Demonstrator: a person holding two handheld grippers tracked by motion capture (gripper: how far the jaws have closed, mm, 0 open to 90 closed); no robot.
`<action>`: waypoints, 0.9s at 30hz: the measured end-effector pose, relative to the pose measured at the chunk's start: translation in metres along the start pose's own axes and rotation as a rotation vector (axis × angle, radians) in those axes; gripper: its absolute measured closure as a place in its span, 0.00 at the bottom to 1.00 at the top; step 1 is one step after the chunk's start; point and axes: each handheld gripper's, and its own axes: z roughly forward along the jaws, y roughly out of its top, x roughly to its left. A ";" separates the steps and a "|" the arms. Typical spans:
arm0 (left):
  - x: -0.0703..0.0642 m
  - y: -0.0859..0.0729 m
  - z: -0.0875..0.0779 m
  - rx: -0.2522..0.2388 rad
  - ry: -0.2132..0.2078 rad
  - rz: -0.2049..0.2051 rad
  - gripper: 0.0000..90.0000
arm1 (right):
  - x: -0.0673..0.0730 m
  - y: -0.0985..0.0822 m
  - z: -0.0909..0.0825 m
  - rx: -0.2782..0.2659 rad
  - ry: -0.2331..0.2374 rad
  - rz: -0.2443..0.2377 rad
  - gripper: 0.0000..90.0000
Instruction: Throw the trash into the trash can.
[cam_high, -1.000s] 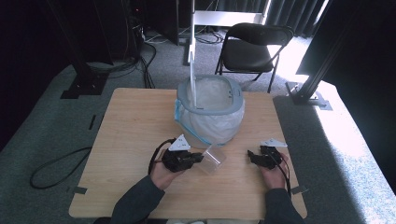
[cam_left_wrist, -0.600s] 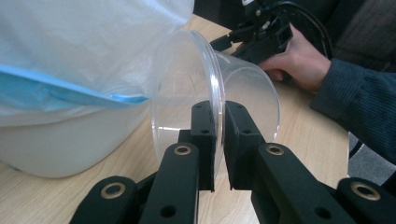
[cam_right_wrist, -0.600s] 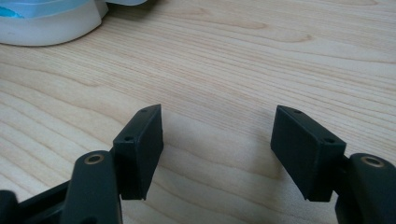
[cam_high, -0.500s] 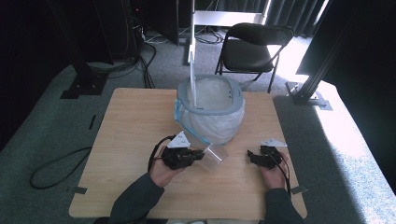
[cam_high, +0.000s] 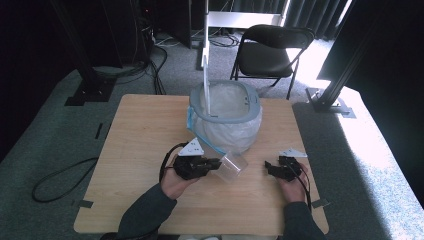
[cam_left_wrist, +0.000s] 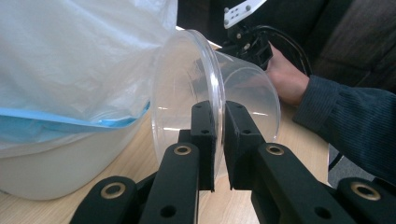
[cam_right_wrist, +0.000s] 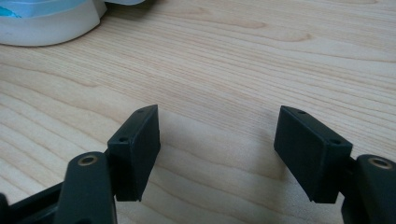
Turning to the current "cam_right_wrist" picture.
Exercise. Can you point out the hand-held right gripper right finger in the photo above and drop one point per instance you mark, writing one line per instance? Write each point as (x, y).
(308, 158)

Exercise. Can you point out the blue white plastic bag liner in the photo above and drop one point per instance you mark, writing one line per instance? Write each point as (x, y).
(37, 6)

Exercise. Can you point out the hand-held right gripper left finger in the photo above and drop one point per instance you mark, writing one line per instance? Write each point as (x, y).
(137, 155)

